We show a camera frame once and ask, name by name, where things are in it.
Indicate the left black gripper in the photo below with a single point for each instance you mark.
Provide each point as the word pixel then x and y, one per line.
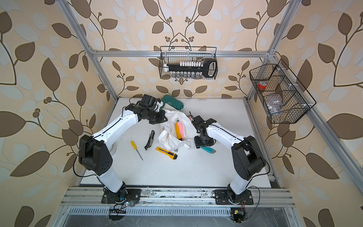
pixel 161 119

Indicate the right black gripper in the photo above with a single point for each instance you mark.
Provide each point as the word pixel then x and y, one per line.
pixel 198 144

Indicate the white printed tote bag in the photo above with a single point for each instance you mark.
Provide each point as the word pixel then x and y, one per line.
pixel 168 139

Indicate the yellow black utility knife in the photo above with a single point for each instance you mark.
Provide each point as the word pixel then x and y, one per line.
pixel 170 154

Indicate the small yellow utility knife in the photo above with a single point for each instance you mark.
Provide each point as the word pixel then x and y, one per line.
pixel 177 130

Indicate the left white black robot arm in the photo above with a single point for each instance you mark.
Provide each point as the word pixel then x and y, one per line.
pixel 94 151

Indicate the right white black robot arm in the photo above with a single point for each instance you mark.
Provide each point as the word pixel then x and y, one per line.
pixel 246 154

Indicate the black grey utility knife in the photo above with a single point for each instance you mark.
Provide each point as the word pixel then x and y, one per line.
pixel 150 140

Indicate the green plastic tool case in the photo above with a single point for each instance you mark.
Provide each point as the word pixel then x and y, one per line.
pixel 172 102

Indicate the clear tape roll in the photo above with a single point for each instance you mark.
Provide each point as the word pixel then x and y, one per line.
pixel 113 149

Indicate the black socket bit set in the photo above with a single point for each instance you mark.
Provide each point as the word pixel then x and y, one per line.
pixel 204 69

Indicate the clear plastic bag in basket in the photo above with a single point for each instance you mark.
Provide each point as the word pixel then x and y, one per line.
pixel 274 103

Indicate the red small item in basket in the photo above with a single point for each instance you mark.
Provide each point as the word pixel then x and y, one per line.
pixel 262 85

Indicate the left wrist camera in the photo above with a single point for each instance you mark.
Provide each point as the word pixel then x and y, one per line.
pixel 150 102

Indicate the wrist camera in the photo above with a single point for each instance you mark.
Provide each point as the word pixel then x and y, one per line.
pixel 200 120
pixel 150 102

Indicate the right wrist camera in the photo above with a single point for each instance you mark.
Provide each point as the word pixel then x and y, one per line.
pixel 200 120

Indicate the yellow handle screwdriver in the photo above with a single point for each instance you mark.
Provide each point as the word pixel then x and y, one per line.
pixel 135 147

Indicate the black wire basket centre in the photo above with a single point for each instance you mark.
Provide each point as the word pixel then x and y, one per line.
pixel 174 54

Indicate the black wire basket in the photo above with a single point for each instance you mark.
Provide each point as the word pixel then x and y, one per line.
pixel 297 100
pixel 174 54

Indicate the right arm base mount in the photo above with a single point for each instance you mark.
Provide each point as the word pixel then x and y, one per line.
pixel 227 197

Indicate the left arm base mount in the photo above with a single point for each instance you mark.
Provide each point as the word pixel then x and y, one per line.
pixel 123 197

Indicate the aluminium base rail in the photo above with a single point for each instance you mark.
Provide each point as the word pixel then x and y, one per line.
pixel 182 197

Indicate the black wire basket right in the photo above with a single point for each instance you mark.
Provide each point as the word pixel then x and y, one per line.
pixel 297 100

